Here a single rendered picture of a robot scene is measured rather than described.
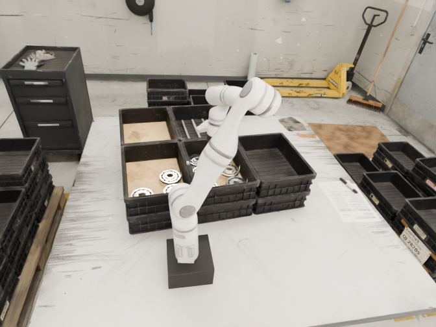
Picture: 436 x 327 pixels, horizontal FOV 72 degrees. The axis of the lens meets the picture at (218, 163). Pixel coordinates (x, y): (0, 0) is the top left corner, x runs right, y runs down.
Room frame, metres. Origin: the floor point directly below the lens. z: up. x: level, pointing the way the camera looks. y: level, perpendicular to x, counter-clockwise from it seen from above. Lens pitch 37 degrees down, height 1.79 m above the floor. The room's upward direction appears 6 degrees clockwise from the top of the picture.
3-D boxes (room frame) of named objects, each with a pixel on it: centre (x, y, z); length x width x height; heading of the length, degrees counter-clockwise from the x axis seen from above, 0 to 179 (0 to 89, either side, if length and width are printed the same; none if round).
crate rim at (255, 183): (1.18, 0.00, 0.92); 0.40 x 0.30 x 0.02; 20
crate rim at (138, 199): (1.08, 0.29, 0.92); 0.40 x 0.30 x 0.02; 20
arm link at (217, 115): (1.08, 0.01, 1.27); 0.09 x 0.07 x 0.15; 116
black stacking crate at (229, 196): (1.18, 0.00, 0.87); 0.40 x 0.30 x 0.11; 20
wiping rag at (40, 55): (2.49, 1.59, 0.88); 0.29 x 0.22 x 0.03; 14
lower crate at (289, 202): (1.28, -0.28, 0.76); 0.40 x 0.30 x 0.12; 20
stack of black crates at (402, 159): (2.15, -1.58, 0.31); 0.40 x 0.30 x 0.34; 14
